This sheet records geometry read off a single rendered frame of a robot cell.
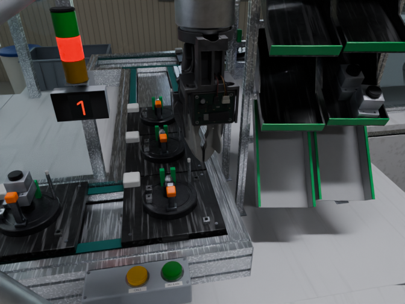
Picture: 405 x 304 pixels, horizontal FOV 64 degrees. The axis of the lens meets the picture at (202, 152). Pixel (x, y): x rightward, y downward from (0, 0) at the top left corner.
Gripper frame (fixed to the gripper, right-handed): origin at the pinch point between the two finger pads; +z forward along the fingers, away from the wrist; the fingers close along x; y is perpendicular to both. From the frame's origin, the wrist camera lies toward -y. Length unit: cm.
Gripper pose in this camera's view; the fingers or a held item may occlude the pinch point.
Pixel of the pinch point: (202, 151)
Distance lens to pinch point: 53.4
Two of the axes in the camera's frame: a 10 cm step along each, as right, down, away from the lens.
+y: 1.7, 5.2, -8.4
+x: 9.8, -0.9, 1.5
